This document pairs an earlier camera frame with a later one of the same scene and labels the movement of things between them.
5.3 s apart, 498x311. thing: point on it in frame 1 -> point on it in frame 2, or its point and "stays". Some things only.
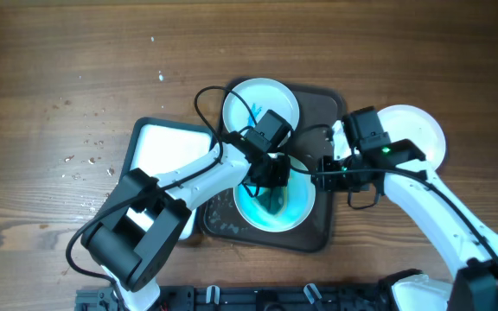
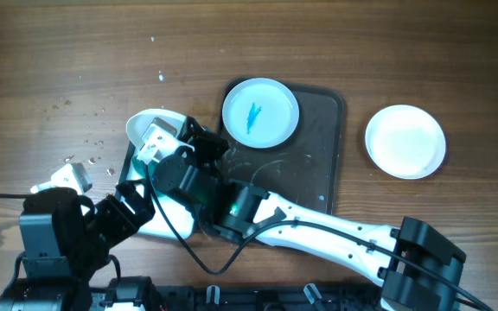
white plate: x=407 y=122 stays
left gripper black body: x=277 y=174 -> x=109 y=222
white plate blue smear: x=300 y=197 -> x=137 y=125
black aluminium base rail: x=252 y=297 stays
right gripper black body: x=329 y=177 -> x=206 y=141
